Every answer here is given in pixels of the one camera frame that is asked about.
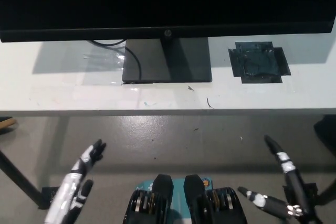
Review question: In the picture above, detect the black tape patch on table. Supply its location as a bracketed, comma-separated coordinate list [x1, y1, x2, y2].
[227, 41, 291, 84]

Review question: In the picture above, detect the black ribbed right robot body block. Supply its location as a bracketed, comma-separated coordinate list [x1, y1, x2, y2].
[183, 173, 249, 224]

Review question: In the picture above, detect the black monitor cable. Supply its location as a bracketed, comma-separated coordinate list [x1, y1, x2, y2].
[90, 39, 143, 82]

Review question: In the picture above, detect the black ribbed robot body block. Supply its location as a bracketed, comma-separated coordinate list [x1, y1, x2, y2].
[183, 173, 249, 224]
[122, 173, 174, 224]

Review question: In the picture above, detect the black HP monitor screen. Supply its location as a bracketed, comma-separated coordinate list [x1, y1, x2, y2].
[0, 0, 336, 43]

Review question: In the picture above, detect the brown wooden object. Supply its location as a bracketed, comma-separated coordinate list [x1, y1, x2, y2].
[0, 115, 17, 136]

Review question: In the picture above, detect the clear plastic tape sheet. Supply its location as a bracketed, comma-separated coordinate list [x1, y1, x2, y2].
[80, 47, 125, 86]

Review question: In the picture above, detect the black table leg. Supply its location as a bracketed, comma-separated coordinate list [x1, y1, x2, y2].
[0, 149, 45, 207]
[311, 178, 336, 207]

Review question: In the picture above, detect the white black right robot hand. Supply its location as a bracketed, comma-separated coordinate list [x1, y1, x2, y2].
[237, 134, 325, 224]

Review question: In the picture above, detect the black bulky floor object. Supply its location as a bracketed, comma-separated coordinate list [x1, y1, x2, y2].
[313, 114, 336, 157]

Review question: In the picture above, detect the black monitor stand base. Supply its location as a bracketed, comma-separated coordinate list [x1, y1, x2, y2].
[122, 37, 213, 83]

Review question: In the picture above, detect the black ribbed left robot body block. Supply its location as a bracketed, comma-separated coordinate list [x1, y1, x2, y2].
[122, 173, 174, 224]

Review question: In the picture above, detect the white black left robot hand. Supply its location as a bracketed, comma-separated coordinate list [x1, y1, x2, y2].
[44, 138, 108, 224]

